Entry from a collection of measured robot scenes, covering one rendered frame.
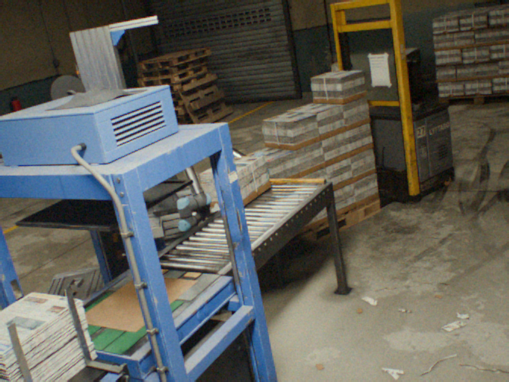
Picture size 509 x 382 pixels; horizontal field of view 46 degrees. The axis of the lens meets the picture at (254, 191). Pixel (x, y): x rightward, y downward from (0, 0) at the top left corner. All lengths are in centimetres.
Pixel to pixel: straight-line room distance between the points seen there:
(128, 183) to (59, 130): 43
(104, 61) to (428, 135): 305
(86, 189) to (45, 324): 51
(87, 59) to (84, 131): 184
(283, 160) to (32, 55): 762
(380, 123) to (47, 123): 395
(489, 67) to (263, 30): 475
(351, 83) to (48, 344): 358
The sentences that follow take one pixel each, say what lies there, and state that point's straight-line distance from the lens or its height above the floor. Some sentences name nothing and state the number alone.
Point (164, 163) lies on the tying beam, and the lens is 225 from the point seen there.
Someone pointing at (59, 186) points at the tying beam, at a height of 150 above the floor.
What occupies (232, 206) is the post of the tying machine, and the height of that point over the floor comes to 119.
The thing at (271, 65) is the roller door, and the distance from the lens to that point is 1223.
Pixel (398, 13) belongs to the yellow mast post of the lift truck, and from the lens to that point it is 533.
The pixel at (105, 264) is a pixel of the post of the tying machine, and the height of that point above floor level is 84.
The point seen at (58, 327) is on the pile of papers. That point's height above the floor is 101.
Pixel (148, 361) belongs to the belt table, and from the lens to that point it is 251.
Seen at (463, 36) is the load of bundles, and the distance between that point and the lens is 928.
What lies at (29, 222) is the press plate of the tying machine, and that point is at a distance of 268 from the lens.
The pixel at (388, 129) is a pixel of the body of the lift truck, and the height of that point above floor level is 65.
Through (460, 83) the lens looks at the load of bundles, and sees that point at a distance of 941.
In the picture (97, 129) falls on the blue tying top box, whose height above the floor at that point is 168.
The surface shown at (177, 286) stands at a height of 80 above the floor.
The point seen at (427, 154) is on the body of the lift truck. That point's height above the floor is 39.
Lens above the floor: 202
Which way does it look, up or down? 17 degrees down
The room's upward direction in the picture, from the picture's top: 11 degrees counter-clockwise
